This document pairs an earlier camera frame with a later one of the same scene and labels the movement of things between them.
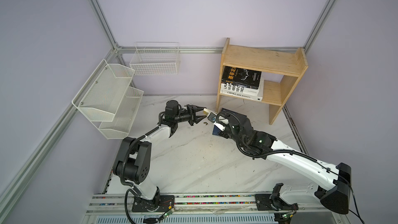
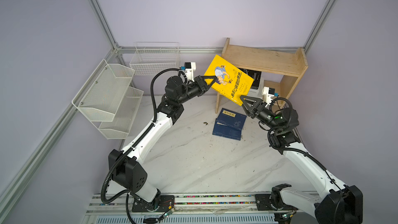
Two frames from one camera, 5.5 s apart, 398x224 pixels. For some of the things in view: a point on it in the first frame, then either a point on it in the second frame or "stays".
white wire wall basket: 155,58 stays
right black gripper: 225,116 to 252,109
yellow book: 208,112 to 230,83
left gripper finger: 196,108 to 205,77
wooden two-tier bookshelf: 289,63 stays
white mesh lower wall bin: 119,127 stays
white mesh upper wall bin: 100,97 stays
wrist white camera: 212,117 to 268,93
